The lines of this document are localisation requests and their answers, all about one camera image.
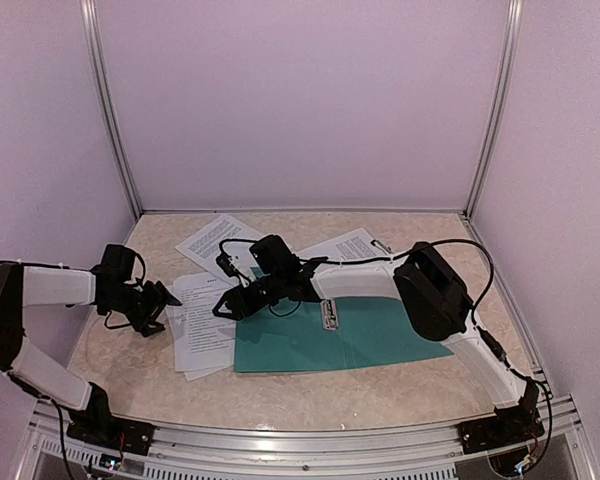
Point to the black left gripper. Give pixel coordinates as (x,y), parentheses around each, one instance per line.
(159,297)

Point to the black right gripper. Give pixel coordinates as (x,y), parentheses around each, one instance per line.
(244,304)

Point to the paper sheets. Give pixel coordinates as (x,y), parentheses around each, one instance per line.
(203,343)

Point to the dark teal folder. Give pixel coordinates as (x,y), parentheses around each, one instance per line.
(290,338)

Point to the printed paper sheet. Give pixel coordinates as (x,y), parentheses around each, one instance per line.
(351,246)
(203,246)

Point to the light green clipboard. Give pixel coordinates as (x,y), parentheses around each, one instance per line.
(380,245)

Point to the silver clipboard clip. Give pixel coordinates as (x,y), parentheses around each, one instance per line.
(380,245)

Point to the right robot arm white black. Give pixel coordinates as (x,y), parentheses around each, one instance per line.
(434,296)

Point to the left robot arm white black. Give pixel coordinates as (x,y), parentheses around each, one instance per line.
(116,285)

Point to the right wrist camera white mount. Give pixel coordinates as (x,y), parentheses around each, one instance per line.
(226,263)

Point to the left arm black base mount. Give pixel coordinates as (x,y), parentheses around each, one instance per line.
(96,425)

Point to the front aluminium rail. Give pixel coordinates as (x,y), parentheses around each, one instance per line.
(428,451)

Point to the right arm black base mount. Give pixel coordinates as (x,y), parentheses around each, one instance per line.
(506,426)

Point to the left aluminium frame post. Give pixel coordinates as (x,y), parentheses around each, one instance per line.
(90,21)

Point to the aluminium frame post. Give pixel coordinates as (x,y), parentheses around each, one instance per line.
(90,21)
(498,105)

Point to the right aluminium frame post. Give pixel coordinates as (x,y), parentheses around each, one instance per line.
(498,105)

